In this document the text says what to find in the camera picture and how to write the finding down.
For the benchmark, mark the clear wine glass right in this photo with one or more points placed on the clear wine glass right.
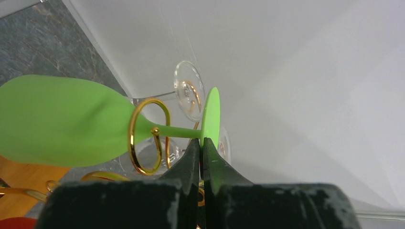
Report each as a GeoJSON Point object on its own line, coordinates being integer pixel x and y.
{"type": "Point", "coordinates": [146, 153]}

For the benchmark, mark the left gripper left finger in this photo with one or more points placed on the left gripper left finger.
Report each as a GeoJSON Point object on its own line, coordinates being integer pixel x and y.
{"type": "Point", "coordinates": [169, 202]}

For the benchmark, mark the clear wine glass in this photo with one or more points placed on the clear wine glass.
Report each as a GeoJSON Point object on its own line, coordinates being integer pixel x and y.
{"type": "Point", "coordinates": [146, 153]}
{"type": "Point", "coordinates": [189, 91]}

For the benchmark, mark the red plastic wine glass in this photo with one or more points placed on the red plastic wine glass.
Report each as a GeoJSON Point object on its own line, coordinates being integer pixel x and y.
{"type": "Point", "coordinates": [18, 223]}

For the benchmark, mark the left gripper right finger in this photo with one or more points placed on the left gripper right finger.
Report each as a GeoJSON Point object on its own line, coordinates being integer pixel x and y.
{"type": "Point", "coordinates": [234, 202]}

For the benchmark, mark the green plastic wine glass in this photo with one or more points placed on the green plastic wine glass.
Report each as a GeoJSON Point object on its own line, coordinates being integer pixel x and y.
{"type": "Point", "coordinates": [63, 123]}

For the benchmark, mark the clear wine glass left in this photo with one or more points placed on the clear wine glass left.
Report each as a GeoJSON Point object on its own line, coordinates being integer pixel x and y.
{"type": "Point", "coordinates": [189, 91]}

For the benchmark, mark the wooden rack base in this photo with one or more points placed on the wooden rack base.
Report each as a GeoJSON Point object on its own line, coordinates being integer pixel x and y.
{"type": "Point", "coordinates": [25, 176]}

